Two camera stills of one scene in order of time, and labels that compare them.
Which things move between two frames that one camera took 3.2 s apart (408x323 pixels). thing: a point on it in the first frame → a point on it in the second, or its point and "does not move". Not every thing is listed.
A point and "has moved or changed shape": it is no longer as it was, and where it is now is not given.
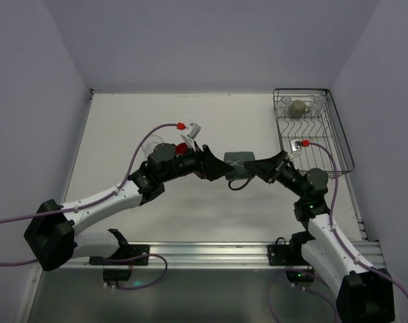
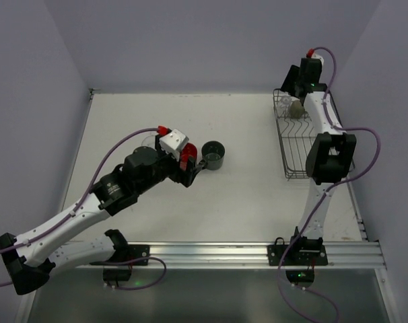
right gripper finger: x=266 y=167 → x=291 y=83
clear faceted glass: x=151 y=143 does not move
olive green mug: x=297 y=108 does not move
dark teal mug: x=236 y=159 has moved or changed shape
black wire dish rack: x=310 y=131 does not move
